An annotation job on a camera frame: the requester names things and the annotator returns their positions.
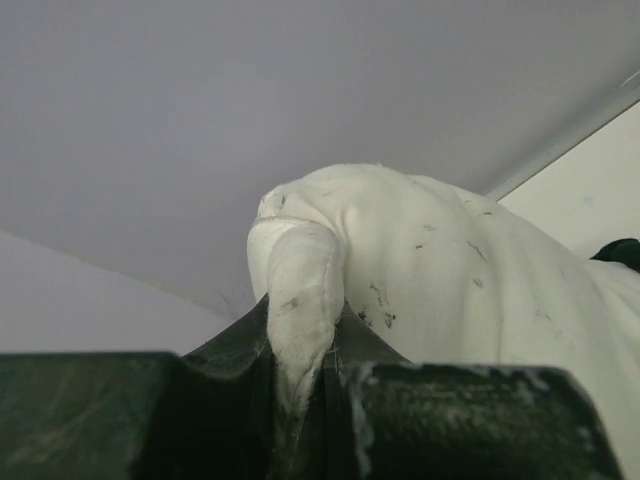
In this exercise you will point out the white pillow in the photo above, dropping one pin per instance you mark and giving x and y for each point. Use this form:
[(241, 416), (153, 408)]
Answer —
[(443, 276)]

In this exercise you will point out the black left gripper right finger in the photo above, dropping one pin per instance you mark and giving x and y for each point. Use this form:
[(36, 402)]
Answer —
[(375, 415)]

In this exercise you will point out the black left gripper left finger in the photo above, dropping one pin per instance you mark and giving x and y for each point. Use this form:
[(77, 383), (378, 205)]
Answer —
[(209, 414)]

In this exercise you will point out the black white checkered pillowcase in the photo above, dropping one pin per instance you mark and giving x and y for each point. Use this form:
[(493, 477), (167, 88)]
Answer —
[(625, 251)]

